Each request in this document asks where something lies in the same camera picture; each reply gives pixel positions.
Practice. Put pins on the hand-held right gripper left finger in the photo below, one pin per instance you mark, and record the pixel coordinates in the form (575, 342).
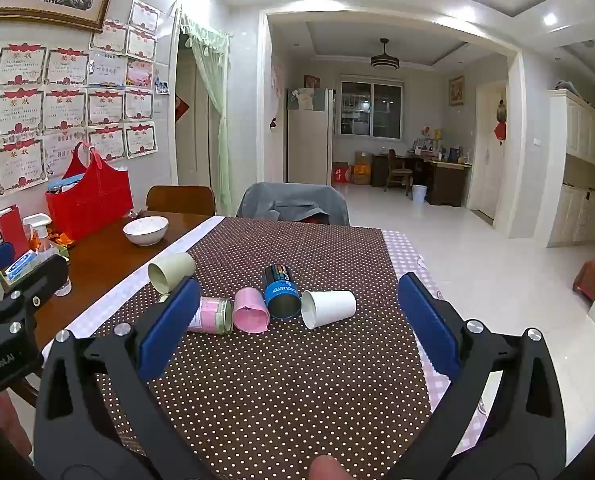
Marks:
(170, 327)

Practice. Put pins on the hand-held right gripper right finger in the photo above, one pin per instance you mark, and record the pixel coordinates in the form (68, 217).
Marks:
(430, 322)

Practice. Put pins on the glass jar with pink label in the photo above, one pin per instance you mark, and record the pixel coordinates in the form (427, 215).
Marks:
(212, 315)

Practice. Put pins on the pale green cup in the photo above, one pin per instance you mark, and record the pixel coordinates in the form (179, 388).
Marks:
(173, 269)

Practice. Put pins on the pink cup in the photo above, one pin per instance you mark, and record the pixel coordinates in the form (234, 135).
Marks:
(251, 310)

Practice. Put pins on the white paper cup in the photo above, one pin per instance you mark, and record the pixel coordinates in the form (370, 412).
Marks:
(327, 308)

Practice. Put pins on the black and blue cup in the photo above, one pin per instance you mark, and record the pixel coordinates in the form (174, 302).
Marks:
(280, 292)

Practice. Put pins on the person's left forearm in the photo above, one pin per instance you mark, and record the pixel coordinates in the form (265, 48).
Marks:
(7, 422)

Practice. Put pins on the person's right hand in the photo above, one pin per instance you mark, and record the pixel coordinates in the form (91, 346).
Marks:
(330, 469)

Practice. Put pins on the blue tissue pack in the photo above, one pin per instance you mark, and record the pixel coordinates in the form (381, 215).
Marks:
(19, 270)

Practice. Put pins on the clear spray bottle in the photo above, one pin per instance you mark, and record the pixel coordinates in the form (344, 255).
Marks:
(39, 240)

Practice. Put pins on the red box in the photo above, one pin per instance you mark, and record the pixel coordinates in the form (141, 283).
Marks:
(12, 227)

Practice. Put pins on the orange snack wrappers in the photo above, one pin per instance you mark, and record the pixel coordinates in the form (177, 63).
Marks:
(59, 236)

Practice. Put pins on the red tote bag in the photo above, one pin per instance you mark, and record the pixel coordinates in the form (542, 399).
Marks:
(89, 202)

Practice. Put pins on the white bowl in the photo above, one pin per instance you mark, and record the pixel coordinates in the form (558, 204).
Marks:
(146, 230)

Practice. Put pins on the wooden dining chair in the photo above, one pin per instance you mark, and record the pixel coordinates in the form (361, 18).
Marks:
(180, 200)

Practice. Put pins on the white waste bin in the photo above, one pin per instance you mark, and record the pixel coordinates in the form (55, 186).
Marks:
(419, 194)

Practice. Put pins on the brown polka dot tablecloth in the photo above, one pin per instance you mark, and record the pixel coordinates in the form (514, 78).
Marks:
(287, 385)

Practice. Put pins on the dark wooden desk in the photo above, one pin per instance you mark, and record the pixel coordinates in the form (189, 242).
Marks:
(447, 182)

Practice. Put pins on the white door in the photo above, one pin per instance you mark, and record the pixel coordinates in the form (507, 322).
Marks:
(487, 180)

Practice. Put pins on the dark wooden desk chair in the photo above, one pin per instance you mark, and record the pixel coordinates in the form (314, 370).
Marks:
(396, 172)

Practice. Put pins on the stack of cardboard boxes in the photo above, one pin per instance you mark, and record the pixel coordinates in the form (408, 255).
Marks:
(361, 170)

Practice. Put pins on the grey jacket on chair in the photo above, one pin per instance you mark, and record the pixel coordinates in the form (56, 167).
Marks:
(290, 205)

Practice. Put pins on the red carton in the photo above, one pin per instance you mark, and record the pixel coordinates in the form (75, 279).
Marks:
(340, 174)

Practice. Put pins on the red door ornament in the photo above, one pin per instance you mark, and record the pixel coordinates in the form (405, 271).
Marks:
(500, 127)

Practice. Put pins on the white refrigerator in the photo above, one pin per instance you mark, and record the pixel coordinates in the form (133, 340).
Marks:
(307, 145)

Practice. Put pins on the window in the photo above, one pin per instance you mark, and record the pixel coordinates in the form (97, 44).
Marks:
(372, 110)

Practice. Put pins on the green curtain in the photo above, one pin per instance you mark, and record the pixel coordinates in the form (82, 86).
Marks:
(217, 110)

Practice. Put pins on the ceiling lamp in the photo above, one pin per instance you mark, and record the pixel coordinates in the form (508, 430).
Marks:
(384, 61)

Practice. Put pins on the group of wall certificates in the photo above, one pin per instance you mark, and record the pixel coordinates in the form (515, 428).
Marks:
(67, 105)

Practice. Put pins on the white wall cabinet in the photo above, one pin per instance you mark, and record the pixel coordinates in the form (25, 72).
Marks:
(577, 170)

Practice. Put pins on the framed wall picture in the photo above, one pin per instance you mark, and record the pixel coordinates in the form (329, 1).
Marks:
(456, 90)

